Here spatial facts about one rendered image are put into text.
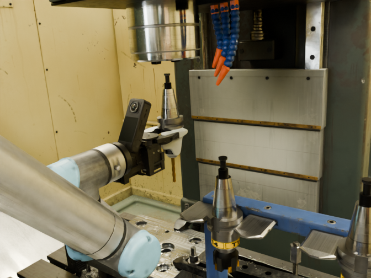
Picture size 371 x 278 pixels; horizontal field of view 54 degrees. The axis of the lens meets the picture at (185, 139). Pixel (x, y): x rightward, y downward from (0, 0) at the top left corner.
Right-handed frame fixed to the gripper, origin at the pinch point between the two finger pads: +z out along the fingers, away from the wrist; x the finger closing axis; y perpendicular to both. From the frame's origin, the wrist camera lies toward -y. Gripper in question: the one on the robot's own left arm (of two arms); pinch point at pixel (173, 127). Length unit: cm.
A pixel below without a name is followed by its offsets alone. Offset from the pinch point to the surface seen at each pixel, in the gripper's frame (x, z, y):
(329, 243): 41.5, -17.5, 9.7
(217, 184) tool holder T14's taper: 23.7, -19.2, 3.1
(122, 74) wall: -98, 81, -3
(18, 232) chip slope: -86, 0, 53
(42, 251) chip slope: -73, 1, 59
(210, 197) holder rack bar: 18.6, -14.0, 8.7
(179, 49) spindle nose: 6.9, -5.0, -18.7
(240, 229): 28.2, -20.1, 9.7
